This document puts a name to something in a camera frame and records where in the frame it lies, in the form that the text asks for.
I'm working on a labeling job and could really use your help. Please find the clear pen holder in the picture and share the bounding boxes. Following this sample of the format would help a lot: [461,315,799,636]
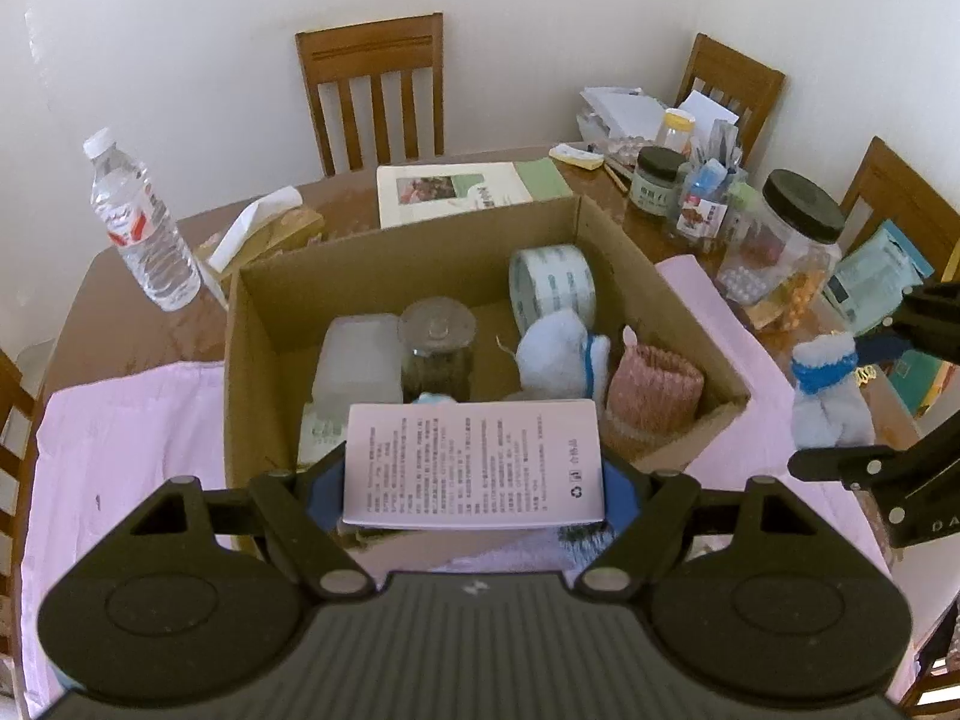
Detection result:
[690,120,748,173]

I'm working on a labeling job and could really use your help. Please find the wooden dining chair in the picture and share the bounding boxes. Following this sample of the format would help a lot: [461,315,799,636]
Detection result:
[840,136,960,278]
[0,349,46,661]
[896,600,960,710]
[295,13,445,177]
[675,34,787,166]

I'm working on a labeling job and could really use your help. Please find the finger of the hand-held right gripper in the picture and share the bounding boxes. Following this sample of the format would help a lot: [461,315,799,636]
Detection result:
[787,446,913,493]
[855,281,960,365]

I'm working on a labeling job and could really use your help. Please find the small jar dark lid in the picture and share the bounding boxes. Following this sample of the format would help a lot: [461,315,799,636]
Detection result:
[628,148,689,218]

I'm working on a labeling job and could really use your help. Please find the teal packet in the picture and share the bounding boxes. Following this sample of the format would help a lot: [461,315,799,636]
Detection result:
[823,221,935,335]

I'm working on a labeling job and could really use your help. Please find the small green white box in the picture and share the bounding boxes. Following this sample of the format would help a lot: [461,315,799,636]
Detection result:
[298,401,350,466]

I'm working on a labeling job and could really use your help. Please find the large clear jar black lid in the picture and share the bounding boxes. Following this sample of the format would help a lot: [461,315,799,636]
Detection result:
[716,169,847,331]

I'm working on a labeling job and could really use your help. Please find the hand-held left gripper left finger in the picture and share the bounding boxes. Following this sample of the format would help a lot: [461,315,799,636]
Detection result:
[56,457,374,601]

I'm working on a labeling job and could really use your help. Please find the cream and green book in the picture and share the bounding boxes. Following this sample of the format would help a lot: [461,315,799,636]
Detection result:
[376,159,575,230]

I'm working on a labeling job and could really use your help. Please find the clear jar dark contents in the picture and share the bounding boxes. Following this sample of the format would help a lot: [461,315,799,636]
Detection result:
[397,298,479,403]

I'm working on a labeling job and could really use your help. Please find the wooden desktop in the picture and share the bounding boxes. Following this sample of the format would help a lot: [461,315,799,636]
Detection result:
[45,142,938,451]

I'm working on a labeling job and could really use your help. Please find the yellow lid bottle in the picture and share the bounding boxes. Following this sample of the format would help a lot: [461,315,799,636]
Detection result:
[656,109,697,155]

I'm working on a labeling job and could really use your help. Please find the stack of white papers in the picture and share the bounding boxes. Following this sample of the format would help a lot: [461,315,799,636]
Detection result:
[577,86,668,143]

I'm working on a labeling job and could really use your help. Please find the pink table cloth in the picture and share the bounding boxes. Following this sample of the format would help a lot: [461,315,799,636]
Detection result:
[19,255,923,702]

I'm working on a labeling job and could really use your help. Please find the pill blister pack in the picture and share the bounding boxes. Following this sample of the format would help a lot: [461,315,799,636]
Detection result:
[600,136,655,166]

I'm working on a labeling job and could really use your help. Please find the white envelope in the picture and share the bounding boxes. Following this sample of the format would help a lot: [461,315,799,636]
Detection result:
[679,90,740,140]

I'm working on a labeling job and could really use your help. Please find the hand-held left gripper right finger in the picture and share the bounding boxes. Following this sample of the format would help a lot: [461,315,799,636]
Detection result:
[577,459,893,598]

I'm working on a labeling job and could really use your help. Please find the white plush toy blue scarf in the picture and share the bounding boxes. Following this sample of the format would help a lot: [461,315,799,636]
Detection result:
[791,334,877,452]
[516,311,612,400]

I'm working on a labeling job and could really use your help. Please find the small cream packet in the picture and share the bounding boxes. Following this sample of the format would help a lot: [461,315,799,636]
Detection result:
[549,144,604,170]

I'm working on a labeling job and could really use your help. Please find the cardboard box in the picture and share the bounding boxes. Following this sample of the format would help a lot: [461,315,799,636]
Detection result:
[223,195,751,563]

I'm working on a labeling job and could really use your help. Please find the clear plastic container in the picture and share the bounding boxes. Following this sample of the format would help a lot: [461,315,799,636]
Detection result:
[311,313,406,410]

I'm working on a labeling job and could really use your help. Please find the clear plastic water bottle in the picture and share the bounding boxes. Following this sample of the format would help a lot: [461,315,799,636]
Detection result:
[82,127,203,312]

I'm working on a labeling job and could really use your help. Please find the roll of clear tape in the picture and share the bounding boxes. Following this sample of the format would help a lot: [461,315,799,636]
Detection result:
[508,244,597,338]

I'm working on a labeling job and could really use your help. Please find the tissue box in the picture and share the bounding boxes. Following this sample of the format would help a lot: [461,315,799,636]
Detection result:
[199,186,327,293]

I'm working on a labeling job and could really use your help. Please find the blue cap bottle red label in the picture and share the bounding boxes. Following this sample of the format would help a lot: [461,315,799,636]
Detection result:
[679,163,733,241]

